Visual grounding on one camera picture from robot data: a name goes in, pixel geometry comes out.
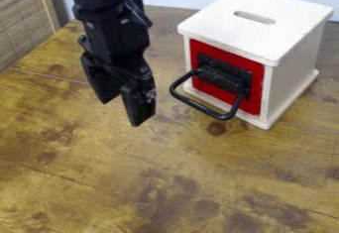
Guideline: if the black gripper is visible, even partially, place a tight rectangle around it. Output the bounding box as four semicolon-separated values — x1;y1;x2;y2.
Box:
73;0;156;127

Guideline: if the red drawer front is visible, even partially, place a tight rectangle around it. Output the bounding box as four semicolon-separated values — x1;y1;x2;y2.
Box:
189;40;264;115

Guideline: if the black metal drawer handle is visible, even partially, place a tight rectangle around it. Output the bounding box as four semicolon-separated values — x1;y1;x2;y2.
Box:
169;64;252;121

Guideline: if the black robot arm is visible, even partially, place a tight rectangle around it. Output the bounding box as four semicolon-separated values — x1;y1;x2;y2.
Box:
73;0;156;127

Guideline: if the white wooden box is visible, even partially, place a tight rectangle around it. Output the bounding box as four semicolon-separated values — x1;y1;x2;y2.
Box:
176;0;333;130

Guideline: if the wooden slatted panel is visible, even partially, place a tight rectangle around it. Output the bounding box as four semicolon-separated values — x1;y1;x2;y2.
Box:
0;0;61;73

